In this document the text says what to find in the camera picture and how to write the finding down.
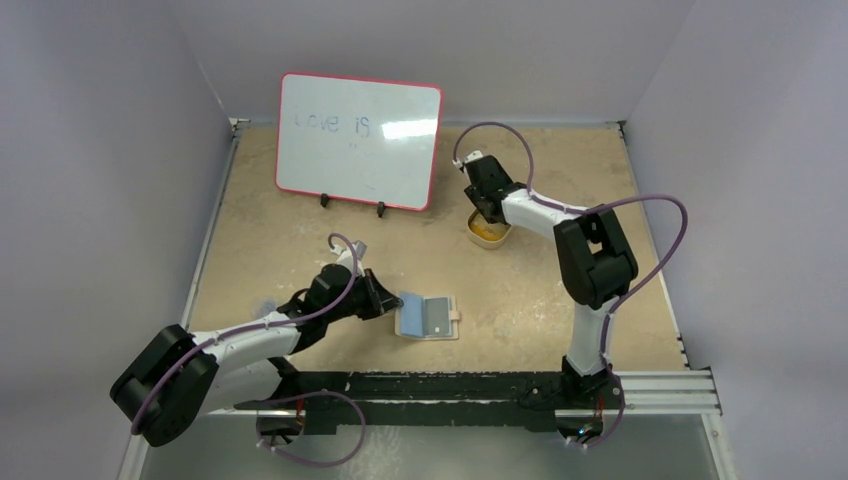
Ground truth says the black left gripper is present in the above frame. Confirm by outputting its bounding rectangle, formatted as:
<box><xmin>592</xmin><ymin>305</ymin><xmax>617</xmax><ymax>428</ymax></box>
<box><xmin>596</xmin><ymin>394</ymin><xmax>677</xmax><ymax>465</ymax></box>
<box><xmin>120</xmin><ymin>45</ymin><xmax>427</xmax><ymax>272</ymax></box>
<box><xmin>324</xmin><ymin>269</ymin><xmax>402</xmax><ymax>324</ymax></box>

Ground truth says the beige card holder wallet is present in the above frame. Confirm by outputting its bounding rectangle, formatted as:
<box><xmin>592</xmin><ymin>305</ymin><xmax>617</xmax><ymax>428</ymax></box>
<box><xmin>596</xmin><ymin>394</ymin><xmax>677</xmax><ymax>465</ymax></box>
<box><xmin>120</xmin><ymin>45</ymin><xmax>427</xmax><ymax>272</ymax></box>
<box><xmin>394</xmin><ymin>292</ymin><xmax>461</xmax><ymax>341</ymax></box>

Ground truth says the grey credit card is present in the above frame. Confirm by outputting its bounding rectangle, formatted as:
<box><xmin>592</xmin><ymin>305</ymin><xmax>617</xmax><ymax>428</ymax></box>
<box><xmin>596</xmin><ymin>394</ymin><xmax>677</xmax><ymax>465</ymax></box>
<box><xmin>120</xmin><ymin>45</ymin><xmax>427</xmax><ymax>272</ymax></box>
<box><xmin>423</xmin><ymin>297</ymin><xmax>453</xmax><ymax>338</ymax></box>

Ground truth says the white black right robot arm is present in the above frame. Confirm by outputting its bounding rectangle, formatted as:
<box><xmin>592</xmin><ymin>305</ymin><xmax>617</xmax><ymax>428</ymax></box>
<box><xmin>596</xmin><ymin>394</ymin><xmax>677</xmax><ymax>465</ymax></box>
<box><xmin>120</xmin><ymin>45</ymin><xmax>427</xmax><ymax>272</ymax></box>
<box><xmin>453</xmin><ymin>151</ymin><xmax>638</xmax><ymax>407</ymax></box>

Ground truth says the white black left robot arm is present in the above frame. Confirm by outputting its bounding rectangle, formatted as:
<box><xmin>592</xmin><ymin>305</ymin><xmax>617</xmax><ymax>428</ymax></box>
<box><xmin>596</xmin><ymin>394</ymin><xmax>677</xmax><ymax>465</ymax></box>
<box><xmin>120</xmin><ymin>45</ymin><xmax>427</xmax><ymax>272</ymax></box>
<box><xmin>109</xmin><ymin>263</ymin><xmax>404</xmax><ymax>447</ymax></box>

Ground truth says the beige oval card tray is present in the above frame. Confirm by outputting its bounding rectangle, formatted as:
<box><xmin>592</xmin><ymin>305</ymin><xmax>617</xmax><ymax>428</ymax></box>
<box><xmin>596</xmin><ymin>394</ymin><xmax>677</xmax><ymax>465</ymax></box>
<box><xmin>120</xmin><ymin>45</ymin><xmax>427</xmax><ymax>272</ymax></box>
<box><xmin>466</xmin><ymin>210</ymin><xmax>511</xmax><ymax>250</ymax></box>

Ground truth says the pink framed whiteboard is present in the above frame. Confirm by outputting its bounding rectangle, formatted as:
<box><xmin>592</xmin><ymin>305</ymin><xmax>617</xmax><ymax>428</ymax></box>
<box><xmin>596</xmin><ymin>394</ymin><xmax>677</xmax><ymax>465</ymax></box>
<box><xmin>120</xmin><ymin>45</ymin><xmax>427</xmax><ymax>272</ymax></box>
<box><xmin>274</xmin><ymin>72</ymin><xmax>443</xmax><ymax>211</ymax></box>

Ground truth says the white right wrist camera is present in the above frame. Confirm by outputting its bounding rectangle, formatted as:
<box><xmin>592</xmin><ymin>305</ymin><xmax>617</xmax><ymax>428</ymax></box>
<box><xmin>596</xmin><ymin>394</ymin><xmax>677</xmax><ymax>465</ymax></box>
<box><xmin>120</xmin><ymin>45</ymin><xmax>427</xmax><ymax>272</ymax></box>
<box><xmin>452</xmin><ymin>150</ymin><xmax>485</xmax><ymax>172</ymax></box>

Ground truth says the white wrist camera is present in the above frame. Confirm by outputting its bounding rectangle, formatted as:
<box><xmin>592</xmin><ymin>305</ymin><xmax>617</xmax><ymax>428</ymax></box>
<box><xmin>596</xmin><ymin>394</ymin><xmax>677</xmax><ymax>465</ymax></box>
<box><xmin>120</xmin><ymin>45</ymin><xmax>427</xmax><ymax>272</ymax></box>
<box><xmin>331</xmin><ymin>240</ymin><xmax>367</xmax><ymax>269</ymax></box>
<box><xmin>452</xmin><ymin>150</ymin><xmax>485</xmax><ymax>172</ymax></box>

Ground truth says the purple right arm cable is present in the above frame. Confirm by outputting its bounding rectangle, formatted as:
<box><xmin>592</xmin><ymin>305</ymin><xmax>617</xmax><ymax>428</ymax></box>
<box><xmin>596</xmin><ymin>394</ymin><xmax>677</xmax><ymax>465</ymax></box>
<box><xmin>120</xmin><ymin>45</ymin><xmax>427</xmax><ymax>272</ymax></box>
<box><xmin>452</xmin><ymin>121</ymin><xmax>690</xmax><ymax>372</ymax></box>

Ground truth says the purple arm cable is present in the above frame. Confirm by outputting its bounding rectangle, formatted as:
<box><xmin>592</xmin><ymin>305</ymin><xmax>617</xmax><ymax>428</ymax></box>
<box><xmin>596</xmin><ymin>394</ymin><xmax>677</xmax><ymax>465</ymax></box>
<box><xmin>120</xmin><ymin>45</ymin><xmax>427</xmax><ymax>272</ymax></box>
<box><xmin>452</xmin><ymin>121</ymin><xmax>690</xmax><ymax>372</ymax></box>
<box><xmin>129</xmin><ymin>232</ymin><xmax>362</xmax><ymax>437</ymax></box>

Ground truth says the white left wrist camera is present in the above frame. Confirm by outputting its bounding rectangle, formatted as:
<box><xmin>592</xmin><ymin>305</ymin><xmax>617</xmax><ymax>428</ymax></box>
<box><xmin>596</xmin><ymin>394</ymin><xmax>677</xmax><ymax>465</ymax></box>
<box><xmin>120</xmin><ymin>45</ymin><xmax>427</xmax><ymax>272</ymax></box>
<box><xmin>331</xmin><ymin>240</ymin><xmax>367</xmax><ymax>269</ymax></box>

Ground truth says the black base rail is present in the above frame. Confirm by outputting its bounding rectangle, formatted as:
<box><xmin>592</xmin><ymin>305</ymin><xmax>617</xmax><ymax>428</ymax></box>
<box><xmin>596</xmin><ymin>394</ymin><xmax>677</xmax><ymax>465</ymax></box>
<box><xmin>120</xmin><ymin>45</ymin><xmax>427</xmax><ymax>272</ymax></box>
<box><xmin>235</xmin><ymin>358</ymin><xmax>624</xmax><ymax>441</ymax></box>

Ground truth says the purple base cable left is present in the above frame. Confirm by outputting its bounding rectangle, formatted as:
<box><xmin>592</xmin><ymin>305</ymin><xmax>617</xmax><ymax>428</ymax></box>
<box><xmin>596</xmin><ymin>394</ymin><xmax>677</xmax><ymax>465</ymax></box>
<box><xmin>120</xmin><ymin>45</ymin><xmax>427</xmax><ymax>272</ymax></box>
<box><xmin>254</xmin><ymin>388</ymin><xmax>370</xmax><ymax>469</ymax></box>

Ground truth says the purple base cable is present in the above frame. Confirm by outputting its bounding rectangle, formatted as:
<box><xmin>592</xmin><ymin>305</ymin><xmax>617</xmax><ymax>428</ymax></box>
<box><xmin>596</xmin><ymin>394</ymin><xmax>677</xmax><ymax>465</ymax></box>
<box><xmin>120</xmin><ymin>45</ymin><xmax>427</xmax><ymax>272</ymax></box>
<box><xmin>563</xmin><ymin>385</ymin><xmax>631</xmax><ymax>452</ymax></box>
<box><xmin>254</xmin><ymin>388</ymin><xmax>370</xmax><ymax>469</ymax></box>

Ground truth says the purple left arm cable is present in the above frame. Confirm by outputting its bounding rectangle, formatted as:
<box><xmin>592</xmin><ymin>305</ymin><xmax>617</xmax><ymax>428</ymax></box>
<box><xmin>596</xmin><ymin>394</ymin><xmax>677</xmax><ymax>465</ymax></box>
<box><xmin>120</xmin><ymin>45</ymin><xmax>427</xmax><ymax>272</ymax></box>
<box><xmin>129</xmin><ymin>232</ymin><xmax>362</xmax><ymax>437</ymax></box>

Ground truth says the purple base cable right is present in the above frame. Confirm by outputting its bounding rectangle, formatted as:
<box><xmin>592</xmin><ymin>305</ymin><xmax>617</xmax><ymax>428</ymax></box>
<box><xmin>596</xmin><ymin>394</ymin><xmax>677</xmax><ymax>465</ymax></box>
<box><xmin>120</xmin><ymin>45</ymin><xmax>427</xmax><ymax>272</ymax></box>
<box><xmin>563</xmin><ymin>385</ymin><xmax>631</xmax><ymax>452</ymax></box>

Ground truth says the aluminium extrusion frame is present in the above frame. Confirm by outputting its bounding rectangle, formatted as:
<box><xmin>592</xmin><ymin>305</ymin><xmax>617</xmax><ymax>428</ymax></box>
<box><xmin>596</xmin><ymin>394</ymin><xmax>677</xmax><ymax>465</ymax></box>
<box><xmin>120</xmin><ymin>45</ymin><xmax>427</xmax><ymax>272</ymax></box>
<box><xmin>619</xmin><ymin>370</ymin><xmax>722</xmax><ymax>415</ymax></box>

